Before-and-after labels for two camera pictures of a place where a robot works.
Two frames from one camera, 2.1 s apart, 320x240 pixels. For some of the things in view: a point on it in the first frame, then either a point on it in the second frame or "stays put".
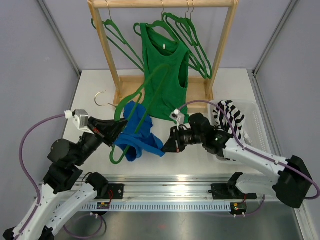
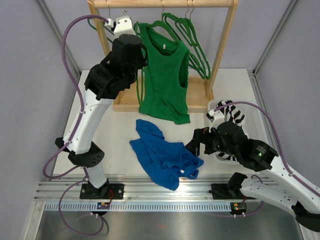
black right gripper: x=175 y=143 to x=204 y=136
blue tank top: x=138 y=136 to x=166 y=161
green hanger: x=163 y=74 to x=137 y=81
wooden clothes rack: x=130 y=88 stays put
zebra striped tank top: x=221 y=122 stays put
